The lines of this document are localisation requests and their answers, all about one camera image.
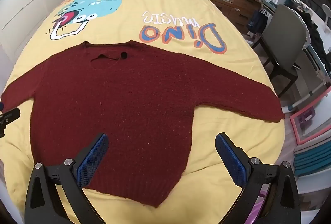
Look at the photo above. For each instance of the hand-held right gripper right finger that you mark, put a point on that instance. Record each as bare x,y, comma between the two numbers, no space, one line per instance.
231,162

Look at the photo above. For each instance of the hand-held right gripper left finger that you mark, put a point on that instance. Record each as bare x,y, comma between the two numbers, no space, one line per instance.
93,159

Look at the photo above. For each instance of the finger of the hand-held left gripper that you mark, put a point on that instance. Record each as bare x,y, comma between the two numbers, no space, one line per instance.
9,116

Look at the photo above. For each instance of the dark red knit sweater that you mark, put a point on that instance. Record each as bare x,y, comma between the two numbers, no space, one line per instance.
116,115

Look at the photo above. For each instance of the stack of teal mats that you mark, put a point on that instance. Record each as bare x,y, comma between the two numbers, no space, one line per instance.
314,159

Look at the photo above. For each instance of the grey chair back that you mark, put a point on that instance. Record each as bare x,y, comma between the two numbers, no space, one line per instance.
284,32

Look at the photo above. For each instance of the navy bag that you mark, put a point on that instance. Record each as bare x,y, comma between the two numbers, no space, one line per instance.
256,23

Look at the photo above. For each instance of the yellow printed blanket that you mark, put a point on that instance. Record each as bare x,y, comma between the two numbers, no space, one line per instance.
181,17

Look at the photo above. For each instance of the dark jacket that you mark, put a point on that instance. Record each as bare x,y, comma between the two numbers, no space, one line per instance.
314,32

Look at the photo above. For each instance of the pink picture frame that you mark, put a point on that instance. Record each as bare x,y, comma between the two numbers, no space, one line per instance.
297,130

